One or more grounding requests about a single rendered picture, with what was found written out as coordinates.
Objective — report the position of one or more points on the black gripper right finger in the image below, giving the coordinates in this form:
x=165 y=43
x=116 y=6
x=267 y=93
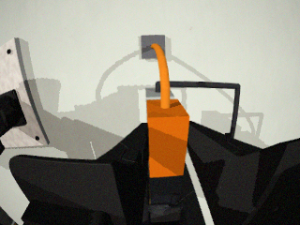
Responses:
x=236 y=177

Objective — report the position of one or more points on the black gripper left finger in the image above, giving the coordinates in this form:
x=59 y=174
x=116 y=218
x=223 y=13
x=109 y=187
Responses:
x=114 y=183

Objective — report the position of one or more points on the orange power plug with cord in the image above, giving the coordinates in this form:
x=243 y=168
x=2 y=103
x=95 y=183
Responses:
x=167 y=123

